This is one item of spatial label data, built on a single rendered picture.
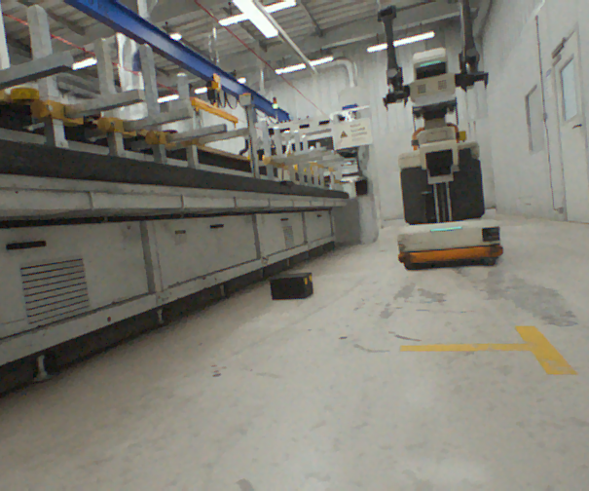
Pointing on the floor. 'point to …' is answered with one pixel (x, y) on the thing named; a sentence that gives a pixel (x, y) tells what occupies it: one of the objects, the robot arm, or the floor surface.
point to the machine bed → (107, 268)
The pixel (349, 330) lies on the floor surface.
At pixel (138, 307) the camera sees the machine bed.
